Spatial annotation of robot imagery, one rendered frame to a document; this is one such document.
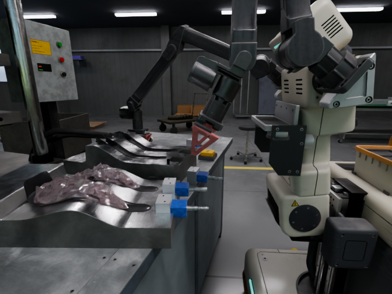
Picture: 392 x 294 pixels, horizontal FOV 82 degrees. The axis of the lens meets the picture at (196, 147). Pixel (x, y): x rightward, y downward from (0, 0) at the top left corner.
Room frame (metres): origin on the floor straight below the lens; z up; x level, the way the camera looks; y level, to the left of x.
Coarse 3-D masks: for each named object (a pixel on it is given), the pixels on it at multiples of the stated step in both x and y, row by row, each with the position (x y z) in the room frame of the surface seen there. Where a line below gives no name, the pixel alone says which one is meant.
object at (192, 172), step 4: (192, 168) 0.80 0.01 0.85; (196, 168) 0.80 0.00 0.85; (188, 172) 0.77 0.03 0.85; (192, 172) 0.77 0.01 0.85; (196, 172) 0.77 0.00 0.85; (200, 172) 0.79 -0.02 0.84; (204, 172) 0.79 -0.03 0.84; (208, 172) 0.79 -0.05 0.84; (188, 176) 0.77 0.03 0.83; (192, 176) 0.77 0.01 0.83; (196, 176) 0.77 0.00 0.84; (200, 176) 0.76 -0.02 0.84; (204, 176) 0.76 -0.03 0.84; (208, 176) 0.77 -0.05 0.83; (212, 176) 0.77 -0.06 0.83; (188, 180) 0.77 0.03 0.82; (192, 180) 0.77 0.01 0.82; (196, 180) 0.77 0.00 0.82; (200, 180) 0.76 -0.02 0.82; (204, 180) 0.76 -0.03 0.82; (192, 184) 0.77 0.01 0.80; (196, 184) 0.77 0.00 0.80
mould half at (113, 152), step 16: (96, 144) 0.85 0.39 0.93; (128, 144) 0.94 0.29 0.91; (144, 144) 1.00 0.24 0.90; (64, 160) 0.88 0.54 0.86; (80, 160) 0.87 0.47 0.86; (96, 160) 0.83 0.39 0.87; (112, 160) 0.81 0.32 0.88; (128, 160) 0.80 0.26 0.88; (144, 160) 0.80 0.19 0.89; (160, 160) 0.78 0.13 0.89; (192, 160) 0.92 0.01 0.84; (144, 176) 0.76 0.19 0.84; (160, 176) 0.74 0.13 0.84; (176, 176) 0.75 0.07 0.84
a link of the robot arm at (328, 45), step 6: (324, 36) 0.53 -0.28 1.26; (324, 42) 0.53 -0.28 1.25; (330, 42) 0.53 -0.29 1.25; (282, 48) 0.56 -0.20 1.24; (324, 48) 0.53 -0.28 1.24; (330, 48) 0.53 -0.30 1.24; (282, 54) 0.56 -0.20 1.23; (324, 54) 0.53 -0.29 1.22; (282, 60) 0.57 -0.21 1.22; (318, 60) 0.54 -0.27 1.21; (288, 66) 0.57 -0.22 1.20; (294, 66) 0.54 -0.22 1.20; (288, 72) 0.59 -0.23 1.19; (294, 72) 0.55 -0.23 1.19
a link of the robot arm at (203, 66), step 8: (200, 56) 0.57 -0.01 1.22; (240, 56) 0.53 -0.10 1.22; (248, 56) 0.53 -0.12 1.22; (200, 64) 0.57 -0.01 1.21; (208, 64) 0.57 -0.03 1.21; (216, 64) 0.57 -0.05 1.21; (232, 64) 0.54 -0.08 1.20; (240, 64) 0.53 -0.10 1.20; (248, 64) 0.53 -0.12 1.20; (192, 72) 0.56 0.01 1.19; (200, 72) 0.56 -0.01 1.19; (208, 72) 0.56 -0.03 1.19; (216, 72) 0.57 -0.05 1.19; (232, 72) 0.54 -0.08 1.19; (240, 72) 0.54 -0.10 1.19; (192, 80) 0.57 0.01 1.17; (200, 80) 0.56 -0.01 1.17; (208, 80) 0.56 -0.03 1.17; (208, 88) 0.57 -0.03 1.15
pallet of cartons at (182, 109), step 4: (180, 104) 8.71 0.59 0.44; (184, 104) 8.71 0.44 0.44; (188, 104) 8.71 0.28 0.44; (192, 104) 8.71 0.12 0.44; (180, 108) 8.38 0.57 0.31; (184, 108) 8.37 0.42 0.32; (188, 108) 8.36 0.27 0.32; (196, 108) 7.91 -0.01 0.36; (200, 108) 7.90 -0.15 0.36; (180, 112) 8.38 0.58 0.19; (184, 112) 8.37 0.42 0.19; (188, 112) 8.36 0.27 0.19; (196, 112) 7.91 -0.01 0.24; (196, 116) 8.61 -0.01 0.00
